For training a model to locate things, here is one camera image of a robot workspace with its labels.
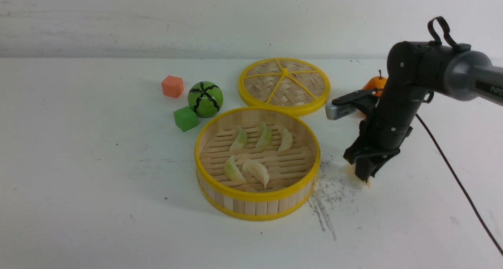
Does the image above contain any white dumpling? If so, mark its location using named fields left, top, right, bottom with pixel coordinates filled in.
left=278, top=126, right=293, bottom=153
left=344, top=165, right=371, bottom=188
left=242, top=160, right=270, bottom=189

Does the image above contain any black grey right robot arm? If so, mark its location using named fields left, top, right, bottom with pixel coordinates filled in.
left=332, top=16, right=503, bottom=181

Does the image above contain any green toy watermelon ball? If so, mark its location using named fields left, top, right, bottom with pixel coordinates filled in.
left=187, top=81, right=224, bottom=118

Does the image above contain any yellow bamboo steamer tray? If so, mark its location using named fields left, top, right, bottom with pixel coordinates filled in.
left=194, top=107, right=321, bottom=221

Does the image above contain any orange toy pear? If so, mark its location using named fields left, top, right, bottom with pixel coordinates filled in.
left=362, top=69, right=387, bottom=111

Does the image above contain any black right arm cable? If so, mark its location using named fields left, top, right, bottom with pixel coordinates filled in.
left=415, top=113, right=503, bottom=258

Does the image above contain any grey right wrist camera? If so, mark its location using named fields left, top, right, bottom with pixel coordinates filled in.
left=325, top=88, right=381, bottom=120

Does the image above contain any orange foam cube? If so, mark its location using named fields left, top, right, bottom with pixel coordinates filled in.
left=161, top=75, right=184, bottom=98

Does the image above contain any green foam cube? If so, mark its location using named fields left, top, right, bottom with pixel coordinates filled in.
left=174, top=106, right=199, bottom=132

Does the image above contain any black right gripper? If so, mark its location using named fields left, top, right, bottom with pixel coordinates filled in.
left=343, top=104, right=417, bottom=182

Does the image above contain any green dumpling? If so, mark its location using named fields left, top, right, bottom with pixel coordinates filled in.
left=229, top=126, right=248, bottom=151
left=224, top=155, right=246, bottom=183
left=255, top=122, right=272, bottom=148

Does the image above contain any yellow bamboo steamer lid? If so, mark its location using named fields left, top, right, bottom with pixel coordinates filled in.
left=237, top=58, right=331, bottom=117

